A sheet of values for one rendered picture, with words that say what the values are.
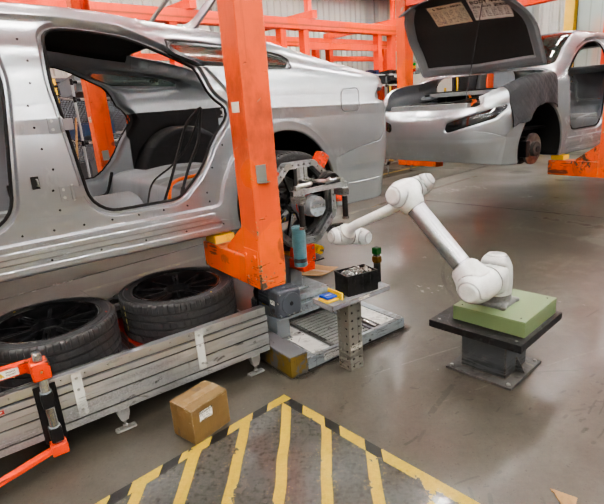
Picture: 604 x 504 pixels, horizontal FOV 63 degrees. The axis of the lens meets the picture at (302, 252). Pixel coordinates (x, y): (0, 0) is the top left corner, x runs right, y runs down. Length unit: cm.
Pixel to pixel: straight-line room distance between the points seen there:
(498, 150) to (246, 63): 331
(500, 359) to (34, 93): 265
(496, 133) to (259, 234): 322
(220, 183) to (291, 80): 81
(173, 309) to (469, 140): 351
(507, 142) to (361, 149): 202
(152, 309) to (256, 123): 110
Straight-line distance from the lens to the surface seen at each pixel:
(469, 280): 250
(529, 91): 544
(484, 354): 284
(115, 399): 260
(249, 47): 253
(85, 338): 258
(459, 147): 526
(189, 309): 270
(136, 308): 278
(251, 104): 251
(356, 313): 275
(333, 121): 349
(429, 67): 673
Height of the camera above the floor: 146
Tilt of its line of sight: 17 degrees down
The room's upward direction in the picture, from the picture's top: 4 degrees counter-clockwise
